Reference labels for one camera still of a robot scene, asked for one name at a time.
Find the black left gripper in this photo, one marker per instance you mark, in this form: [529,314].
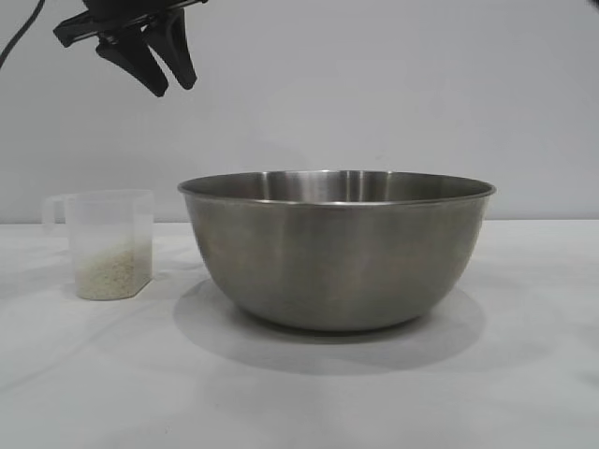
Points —
[117,16]

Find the clear plastic measuring cup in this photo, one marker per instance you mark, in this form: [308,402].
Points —
[110,220]

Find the white uncooked rice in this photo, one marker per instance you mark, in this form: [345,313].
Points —
[110,278]

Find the stainless steel mixing bowl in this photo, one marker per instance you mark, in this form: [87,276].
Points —
[337,257]

